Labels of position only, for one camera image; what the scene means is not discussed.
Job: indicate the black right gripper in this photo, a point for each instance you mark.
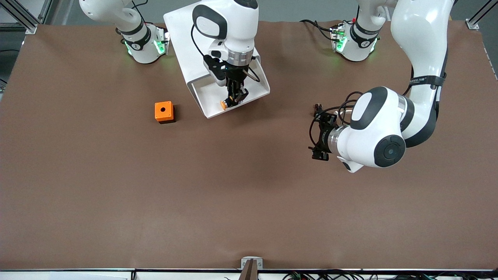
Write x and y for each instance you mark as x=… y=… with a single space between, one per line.
x=235 y=81

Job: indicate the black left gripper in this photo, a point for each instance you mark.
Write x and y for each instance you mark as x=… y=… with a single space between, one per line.
x=323 y=136

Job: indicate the yellow cap push button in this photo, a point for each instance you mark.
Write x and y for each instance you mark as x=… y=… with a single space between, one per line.
x=224 y=104

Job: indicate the white drawer with dividers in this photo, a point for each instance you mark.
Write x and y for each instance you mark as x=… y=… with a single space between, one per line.
x=212 y=99

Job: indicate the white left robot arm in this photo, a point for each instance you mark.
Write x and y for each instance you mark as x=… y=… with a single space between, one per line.
x=420 y=46

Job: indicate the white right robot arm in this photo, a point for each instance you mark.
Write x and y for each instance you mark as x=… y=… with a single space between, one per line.
x=227 y=23

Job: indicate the grey arm base connector plate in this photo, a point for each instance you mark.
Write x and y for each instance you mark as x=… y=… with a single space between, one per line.
x=337 y=39
x=161 y=41

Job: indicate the orange box with round hole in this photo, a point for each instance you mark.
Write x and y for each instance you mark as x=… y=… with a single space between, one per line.
x=163 y=110

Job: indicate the brown table cover mat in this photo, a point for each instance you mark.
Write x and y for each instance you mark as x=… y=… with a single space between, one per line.
x=249 y=194

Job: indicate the grey table edge bracket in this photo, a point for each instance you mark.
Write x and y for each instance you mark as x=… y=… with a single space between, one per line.
x=246 y=261

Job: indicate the aluminium frame profile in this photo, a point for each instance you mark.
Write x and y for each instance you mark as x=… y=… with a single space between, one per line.
x=44 y=11
x=476 y=19
x=23 y=19

